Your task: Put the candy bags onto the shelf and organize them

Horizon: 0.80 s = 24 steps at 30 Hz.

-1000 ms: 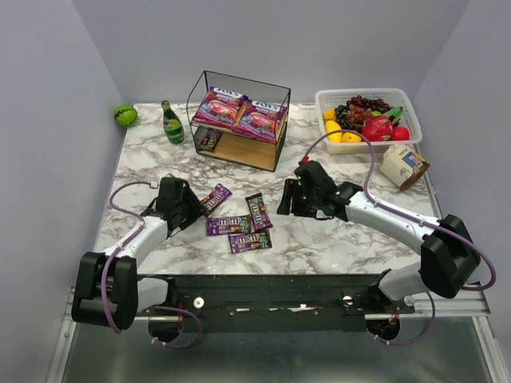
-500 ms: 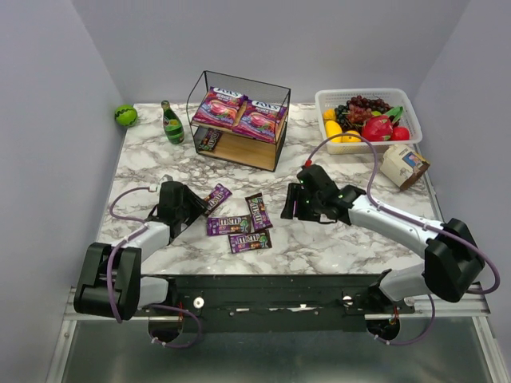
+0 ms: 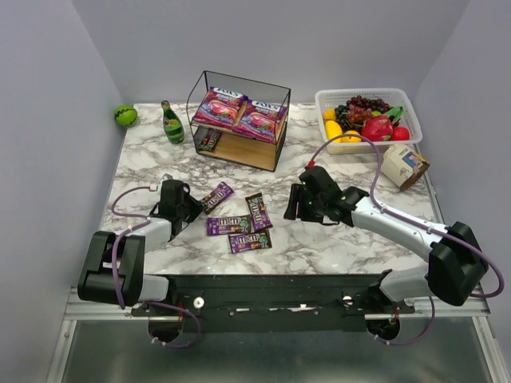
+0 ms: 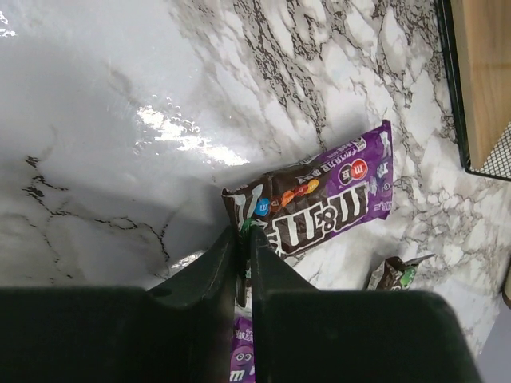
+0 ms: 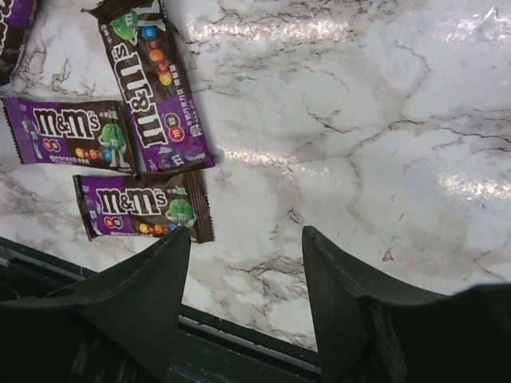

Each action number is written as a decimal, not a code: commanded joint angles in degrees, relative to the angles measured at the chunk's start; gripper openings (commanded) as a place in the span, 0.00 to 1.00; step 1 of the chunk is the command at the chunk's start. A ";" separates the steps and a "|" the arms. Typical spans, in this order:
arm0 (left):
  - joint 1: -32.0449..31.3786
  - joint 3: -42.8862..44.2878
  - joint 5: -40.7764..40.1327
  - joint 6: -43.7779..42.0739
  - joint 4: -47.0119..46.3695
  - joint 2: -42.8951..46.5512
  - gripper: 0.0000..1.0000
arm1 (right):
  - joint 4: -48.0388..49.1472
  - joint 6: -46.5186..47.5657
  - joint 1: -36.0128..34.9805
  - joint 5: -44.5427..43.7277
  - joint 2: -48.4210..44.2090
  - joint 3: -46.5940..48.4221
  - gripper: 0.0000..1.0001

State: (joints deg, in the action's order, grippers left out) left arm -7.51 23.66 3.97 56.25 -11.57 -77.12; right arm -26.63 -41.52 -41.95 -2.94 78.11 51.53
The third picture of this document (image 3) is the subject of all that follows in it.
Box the purple m&m's bag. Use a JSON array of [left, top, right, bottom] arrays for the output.
[[228, 230, 272, 254], [245, 192, 273, 232], [200, 181, 234, 215], [198, 128, 223, 152], [207, 215, 252, 236]]

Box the purple Fox's candy bag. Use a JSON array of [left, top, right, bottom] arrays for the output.
[[232, 100, 288, 144], [192, 86, 248, 129]]

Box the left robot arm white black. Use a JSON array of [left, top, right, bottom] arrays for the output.
[[77, 179, 203, 308]]

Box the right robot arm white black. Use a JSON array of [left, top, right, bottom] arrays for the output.
[[283, 166, 489, 306]]

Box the orange fruit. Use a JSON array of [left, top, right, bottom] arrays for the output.
[[341, 130, 362, 143]]

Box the yellow mango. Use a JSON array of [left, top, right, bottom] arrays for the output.
[[324, 120, 343, 144]]

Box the green glass bottle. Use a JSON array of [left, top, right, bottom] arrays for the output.
[[160, 101, 184, 144]]

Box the yellow small fruit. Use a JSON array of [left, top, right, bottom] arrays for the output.
[[323, 109, 337, 121]]

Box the dark grape bunch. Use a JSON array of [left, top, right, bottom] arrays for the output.
[[335, 95, 391, 132]]

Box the red dragon fruit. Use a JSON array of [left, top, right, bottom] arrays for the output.
[[362, 115, 393, 142]]

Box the red apple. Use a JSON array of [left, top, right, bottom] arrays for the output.
[[390, 126, 410, 141]]

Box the green ball toy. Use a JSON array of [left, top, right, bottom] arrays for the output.
[[114, 105, 138, 128]]

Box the white plastic fruit basket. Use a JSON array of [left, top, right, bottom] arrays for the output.
[[315, 88, 422, 155]]

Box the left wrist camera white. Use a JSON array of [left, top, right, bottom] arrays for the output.
[[159, 173, 173, 184]]

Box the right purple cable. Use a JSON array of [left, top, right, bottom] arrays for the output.
[[307, 133, 505, 346]]

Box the purple cable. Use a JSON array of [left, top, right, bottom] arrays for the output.
[[307, 133, 505, 346], [110, 185, 202, 349]]

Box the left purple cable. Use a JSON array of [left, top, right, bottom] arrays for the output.
[[110, 185, 202, 349]]

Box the black wire wooden shelf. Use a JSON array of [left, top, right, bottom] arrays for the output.
[[186, 70, 291, 172]]

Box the black mounting base plate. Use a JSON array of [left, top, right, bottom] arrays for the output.
[[132, 274, 414, 333]]

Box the aluminium rail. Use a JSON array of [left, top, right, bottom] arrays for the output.
[[64, 288, 490, 321]]

